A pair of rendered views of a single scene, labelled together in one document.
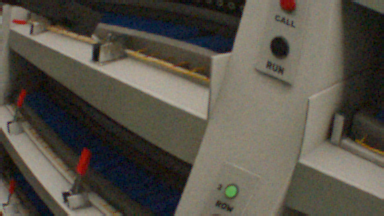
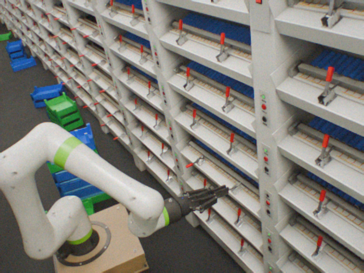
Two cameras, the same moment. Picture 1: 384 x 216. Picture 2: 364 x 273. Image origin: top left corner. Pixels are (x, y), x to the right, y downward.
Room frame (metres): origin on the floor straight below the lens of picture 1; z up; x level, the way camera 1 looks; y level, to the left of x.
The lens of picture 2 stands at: (-0.65, -0.21, 1.62)
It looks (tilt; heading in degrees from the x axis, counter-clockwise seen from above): 32 degrees down; 24
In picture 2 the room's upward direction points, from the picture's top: 10 degrees counter-clockwise
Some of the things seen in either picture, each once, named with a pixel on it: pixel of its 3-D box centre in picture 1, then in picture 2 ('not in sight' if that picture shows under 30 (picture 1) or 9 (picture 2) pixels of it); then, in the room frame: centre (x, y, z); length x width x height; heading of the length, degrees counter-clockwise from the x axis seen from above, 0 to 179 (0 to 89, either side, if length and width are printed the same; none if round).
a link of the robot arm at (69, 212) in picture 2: not in sight; (70, 220); (0.27, 0.77, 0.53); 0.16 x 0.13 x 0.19; 169
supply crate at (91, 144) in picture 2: not in sight; (68, 142); (0.95, 1.25, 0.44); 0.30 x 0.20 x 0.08; 126
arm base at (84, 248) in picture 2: not in sight; (69, 242); (0.25, 0.81, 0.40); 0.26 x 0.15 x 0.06; 127
